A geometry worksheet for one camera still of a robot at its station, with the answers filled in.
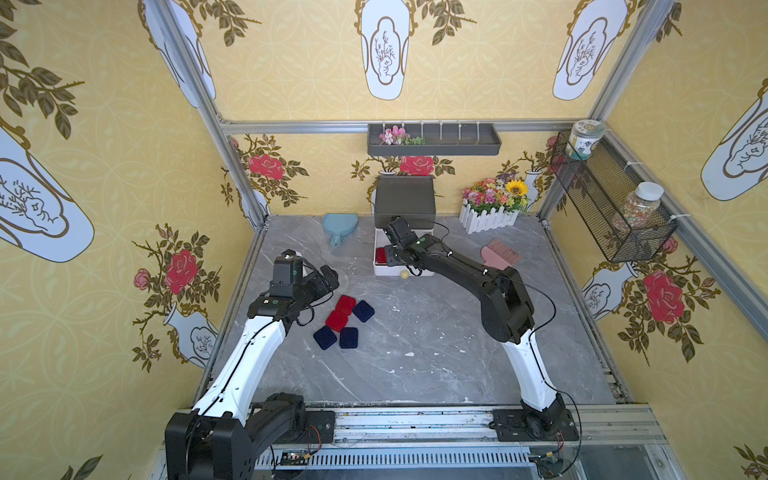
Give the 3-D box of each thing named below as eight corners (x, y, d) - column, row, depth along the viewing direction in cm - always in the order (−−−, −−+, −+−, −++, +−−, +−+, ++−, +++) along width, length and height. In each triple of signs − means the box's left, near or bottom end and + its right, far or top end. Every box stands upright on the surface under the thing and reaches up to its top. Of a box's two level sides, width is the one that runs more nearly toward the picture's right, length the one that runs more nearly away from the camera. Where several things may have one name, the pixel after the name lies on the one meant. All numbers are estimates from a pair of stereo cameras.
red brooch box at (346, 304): (335, 310, 97) (334, 307, 96) (342, 296, 100) (341, 293, 99) (350, 315, 96) (349, 312, 94) (357, 302, 99) (356, 298, 97)
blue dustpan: (320, 246, 115) (318, 241, 112) (325, 218, 124) (324, 213, 122) (355, 246, 115) (355, 241, 112) (358, 218, 124) (357, 213, 122)
